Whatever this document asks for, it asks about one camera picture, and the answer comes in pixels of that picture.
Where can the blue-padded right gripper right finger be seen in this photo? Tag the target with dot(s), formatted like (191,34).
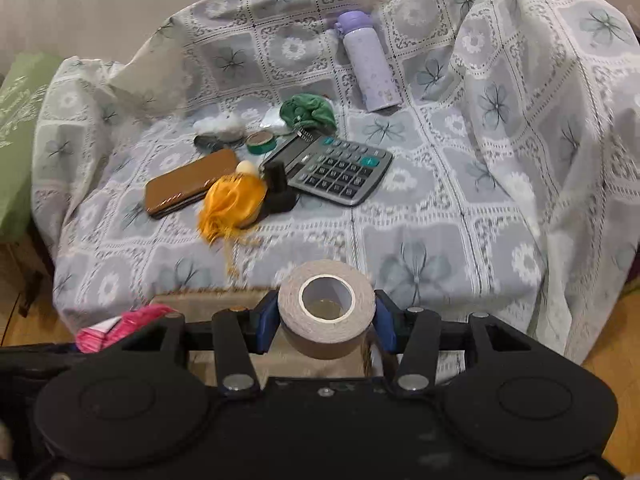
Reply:
(408,342)

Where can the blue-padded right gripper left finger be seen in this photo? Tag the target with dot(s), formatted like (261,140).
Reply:
(239,334)

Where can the pink and white striped cloth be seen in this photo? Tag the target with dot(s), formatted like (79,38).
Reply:
(102,335)

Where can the beige tape roll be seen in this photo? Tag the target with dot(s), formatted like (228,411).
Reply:
(326,308)

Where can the orange satin drawstring pouch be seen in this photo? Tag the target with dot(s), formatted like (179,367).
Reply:
(231,207)

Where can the green plush keychain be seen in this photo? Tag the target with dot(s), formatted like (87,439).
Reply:
(310,112)

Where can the woven basket with floral lining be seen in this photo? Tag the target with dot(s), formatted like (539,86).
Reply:
(282,359)

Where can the black stamp block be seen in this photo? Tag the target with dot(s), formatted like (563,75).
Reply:
(280,196)

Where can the brown leather wallet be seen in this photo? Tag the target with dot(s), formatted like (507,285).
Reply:
(187,184)

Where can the grey desk calculator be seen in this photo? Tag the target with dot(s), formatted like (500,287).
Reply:
(341,171)

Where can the green tape roll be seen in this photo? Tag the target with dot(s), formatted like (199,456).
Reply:
(260,142)

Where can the dark cylindrical tube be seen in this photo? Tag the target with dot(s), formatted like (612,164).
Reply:
(208,144)

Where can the white and grey lace cloth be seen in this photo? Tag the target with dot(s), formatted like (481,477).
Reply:
(508,130)

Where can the clear packet of white pads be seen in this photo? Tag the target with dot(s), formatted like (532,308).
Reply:
(274,123)

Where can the purple thermos bottle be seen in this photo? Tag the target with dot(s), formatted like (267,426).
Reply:
(365,52)

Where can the green embroidered pillow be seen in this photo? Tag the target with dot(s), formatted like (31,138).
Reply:
(22,93)

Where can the white plush keychain toy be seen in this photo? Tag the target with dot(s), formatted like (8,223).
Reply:
(226,127)

